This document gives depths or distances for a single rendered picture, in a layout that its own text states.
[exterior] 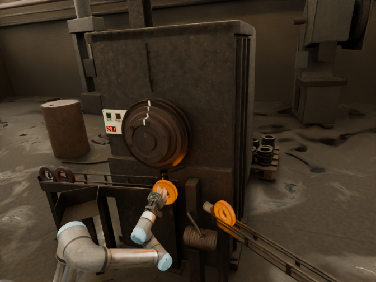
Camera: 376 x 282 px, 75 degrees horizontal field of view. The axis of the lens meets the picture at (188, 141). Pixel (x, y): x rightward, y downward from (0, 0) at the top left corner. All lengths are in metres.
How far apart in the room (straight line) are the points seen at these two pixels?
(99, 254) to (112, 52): 1.23
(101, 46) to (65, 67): 8.79
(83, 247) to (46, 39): 10.24
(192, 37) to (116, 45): 0.52
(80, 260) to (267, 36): 6.94
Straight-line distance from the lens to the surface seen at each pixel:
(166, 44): 1.57
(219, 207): 1.50
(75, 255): 1.09
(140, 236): 1.29
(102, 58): 1.83
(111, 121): 1.88
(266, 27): 7.40
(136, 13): 4.44
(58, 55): 10.71
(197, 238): 1.65
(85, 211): 1.92
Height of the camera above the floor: 1.64
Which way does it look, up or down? 21 degrees down
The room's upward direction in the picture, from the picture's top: 3 degrees counter-clockwise
